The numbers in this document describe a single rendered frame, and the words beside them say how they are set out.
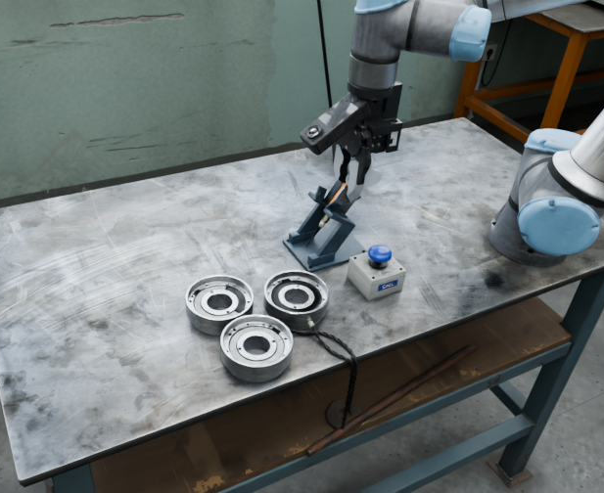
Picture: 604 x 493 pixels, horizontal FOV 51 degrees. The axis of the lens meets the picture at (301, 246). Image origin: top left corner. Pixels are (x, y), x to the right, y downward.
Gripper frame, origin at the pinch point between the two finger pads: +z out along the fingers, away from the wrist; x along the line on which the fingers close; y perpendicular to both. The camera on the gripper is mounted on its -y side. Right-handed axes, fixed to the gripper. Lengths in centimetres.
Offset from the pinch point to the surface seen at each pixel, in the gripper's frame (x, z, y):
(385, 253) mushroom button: -13.0, 4.4, 0.5
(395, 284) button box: -15.4, 9.7, 2.0
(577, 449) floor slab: -24, 92, 77
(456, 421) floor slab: -1, 92, 51
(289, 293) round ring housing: -9.9, 9.9, -15.5
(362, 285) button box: -13.1, 9.9, -3.2
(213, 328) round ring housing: -12.5, 9.5, -29.8
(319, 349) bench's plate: -21.2, 11.8, -16.2
